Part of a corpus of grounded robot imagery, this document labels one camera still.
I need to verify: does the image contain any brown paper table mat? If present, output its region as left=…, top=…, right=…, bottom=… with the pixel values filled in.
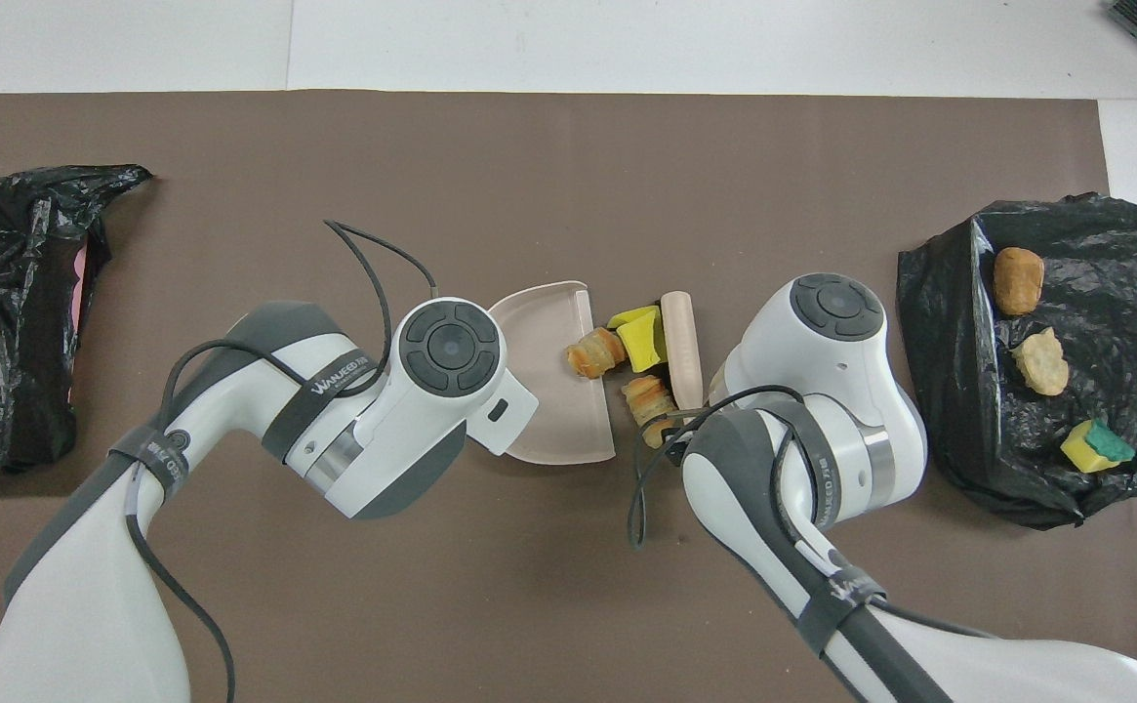
left=0, top=90, right=1137, bottom=703

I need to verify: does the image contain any beige hand brush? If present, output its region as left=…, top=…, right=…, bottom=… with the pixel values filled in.
left=661, top=291, right=705, bottom=411

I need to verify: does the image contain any striped orange croissant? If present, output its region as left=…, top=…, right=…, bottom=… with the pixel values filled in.
left=622, top=374, right=678, bottom=450
left=567, top=327, right=628, bottom=379

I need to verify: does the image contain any beige plastic dustpan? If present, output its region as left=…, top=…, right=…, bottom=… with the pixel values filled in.
left=487, top=281, right=617, bottom=467

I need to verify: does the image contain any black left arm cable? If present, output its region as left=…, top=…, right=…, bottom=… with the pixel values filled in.
left=124, top=220, right=439, bottom=703

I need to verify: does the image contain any yellow sponge with green pad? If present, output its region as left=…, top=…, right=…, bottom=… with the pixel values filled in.
left=1060, top=419, right=1137, bottom=475

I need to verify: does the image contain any black bagged bin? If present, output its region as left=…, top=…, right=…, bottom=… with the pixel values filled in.
left=897, top=191, right=1137, bottom=531

